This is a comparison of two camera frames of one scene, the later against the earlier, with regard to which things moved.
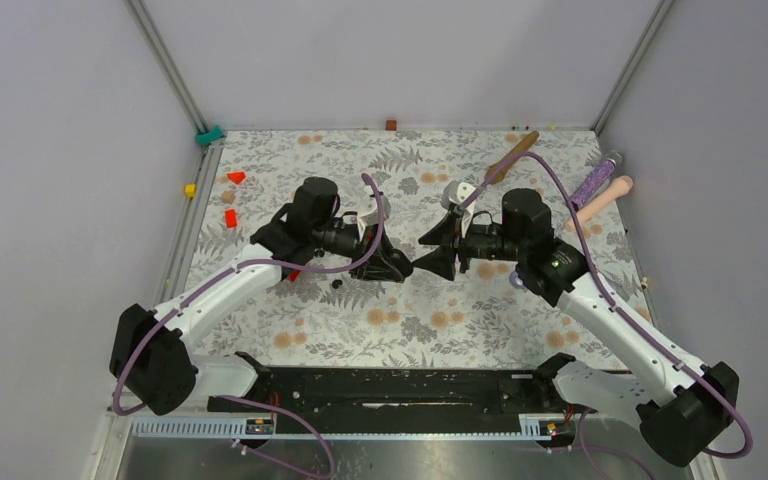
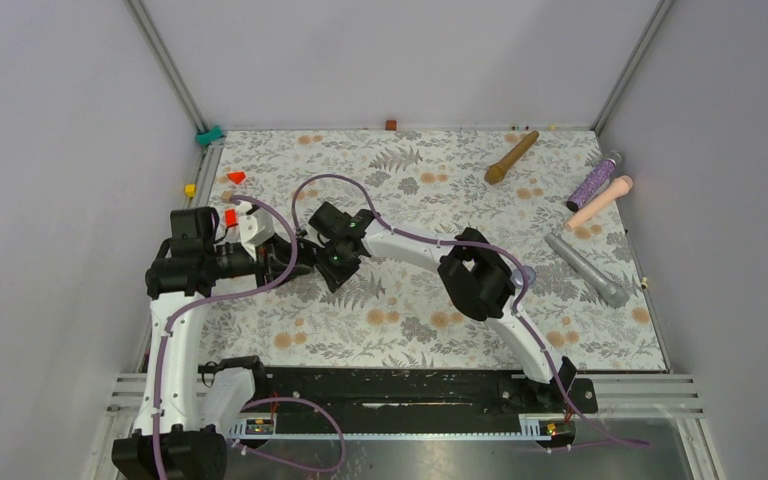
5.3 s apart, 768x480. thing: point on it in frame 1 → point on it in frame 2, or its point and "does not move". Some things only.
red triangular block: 237,177 does not move
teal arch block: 203,139 does not move
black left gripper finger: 389,264 → 307,255
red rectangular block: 231,218 does not move
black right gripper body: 464,247 → 335,264
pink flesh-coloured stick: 620,186 does not move
